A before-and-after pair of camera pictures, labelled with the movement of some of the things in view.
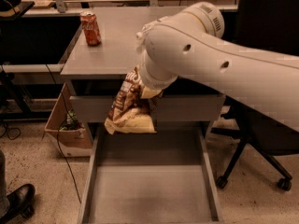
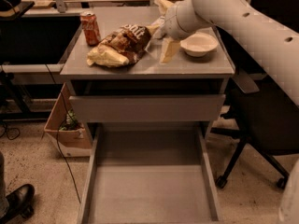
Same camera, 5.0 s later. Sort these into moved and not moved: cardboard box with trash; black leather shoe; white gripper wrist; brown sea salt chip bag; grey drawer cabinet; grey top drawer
Moved: brown sea salt chip bag; white gripper wrist
Not moved: black leather shoe; grey top drawer; grey drawer cabinet; cardboard box with trash
